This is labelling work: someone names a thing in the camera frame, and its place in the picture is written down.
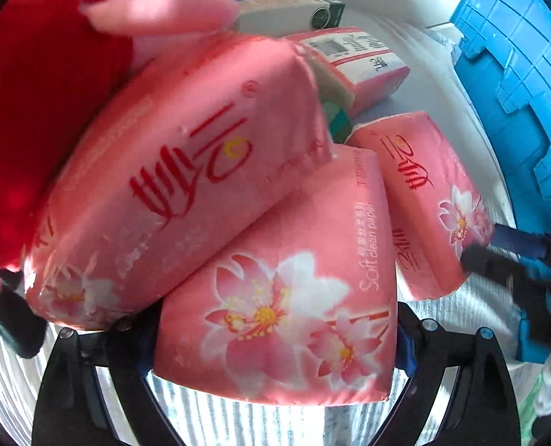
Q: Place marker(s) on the pink barcode-labelled tissue pack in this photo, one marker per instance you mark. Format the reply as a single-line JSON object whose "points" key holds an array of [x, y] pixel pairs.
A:
{"points": [[364, 65]]}

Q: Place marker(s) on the green packet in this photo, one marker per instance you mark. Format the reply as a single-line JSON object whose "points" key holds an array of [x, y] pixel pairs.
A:
{"points": [[338, 121]]}

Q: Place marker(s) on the blue plastic crate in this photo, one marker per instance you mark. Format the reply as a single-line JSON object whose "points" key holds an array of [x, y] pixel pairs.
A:
{"points": [[517, 65]]}

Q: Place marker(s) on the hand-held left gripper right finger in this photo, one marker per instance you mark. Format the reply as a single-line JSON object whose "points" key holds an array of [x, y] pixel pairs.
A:
{"points": [[408, 353]]}

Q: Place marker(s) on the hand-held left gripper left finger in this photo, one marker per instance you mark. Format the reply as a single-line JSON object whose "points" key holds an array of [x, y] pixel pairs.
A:
{"points": [[117, 346]]}

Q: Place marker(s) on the white and green carton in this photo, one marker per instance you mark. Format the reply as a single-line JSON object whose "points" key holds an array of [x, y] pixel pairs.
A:
{"points": [[280, 16]]}

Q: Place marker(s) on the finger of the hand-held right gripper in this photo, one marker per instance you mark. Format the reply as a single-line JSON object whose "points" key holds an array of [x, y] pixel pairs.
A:
{"points": [[484, 262], [519, 241]]}

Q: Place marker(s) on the pink flowered tissue pack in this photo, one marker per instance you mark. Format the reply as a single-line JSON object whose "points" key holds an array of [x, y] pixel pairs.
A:
{"points": [[424, 204], [280, 288], [164, 186]]}

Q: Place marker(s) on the pig plush in red dress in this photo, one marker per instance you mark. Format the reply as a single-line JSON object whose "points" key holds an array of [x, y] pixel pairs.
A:
{"points": [[38, 102]]}

